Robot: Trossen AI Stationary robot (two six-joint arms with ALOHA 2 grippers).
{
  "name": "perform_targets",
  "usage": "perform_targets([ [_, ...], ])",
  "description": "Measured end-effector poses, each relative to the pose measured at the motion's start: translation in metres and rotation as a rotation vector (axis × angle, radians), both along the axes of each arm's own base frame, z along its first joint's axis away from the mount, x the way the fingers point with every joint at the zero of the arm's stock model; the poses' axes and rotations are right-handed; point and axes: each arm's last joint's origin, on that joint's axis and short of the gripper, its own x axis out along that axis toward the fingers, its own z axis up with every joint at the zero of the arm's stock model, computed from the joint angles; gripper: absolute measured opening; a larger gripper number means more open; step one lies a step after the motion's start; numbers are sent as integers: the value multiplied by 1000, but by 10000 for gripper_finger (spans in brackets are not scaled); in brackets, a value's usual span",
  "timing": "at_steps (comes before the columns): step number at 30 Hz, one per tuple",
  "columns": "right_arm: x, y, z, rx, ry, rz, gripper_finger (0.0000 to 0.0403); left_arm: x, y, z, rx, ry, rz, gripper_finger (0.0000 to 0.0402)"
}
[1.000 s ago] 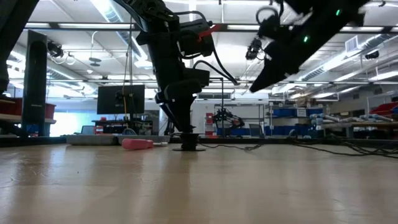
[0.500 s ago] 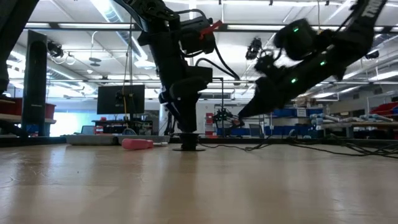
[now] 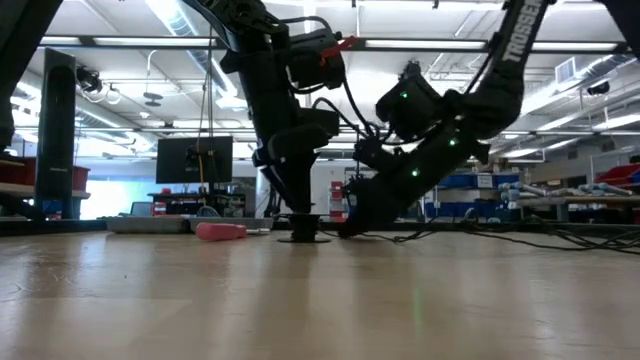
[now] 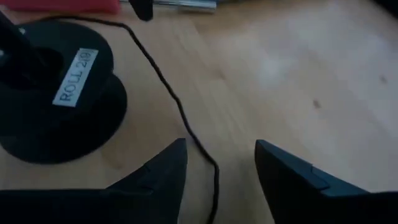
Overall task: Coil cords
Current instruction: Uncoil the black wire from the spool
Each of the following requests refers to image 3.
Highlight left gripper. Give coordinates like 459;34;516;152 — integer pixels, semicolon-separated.
237;49;341;215

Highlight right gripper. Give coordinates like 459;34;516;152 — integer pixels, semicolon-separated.
339;127;492;239

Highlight red handled screwdriver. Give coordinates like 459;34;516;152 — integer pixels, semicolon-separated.
194;222;272;243

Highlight long thin dark cord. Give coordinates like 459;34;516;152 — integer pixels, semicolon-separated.
319;214;640;257

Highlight red box stack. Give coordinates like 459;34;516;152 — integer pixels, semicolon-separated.
329;180;351;224

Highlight blue storage bin row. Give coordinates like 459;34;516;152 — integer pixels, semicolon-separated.
439;172;521;190
419;201;506;220

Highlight black computer monitor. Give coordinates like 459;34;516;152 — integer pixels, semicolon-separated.
155;135;234;201

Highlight red ribbon tag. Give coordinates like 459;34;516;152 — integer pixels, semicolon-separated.
319;35;360;66

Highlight grey plastic tool case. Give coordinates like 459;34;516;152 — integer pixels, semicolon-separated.
107;214;275;236

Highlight pale blue padded tubes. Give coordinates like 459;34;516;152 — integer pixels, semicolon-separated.
497;182;636;198

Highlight wooden workbench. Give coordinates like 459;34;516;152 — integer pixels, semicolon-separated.
517;193;640;222

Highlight red storage bin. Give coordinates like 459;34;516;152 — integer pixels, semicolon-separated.
0;157;39;187
72;166;92;193

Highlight red bag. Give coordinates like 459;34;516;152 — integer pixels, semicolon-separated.
594;163;640;187

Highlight wooden shelf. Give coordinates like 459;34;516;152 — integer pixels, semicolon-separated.
0;158;92;221

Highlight black left wrist camera cable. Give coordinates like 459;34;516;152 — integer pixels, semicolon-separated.
279;14;382;142

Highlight black ceiling camera with cable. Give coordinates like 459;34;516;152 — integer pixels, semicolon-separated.
74;66;123;106

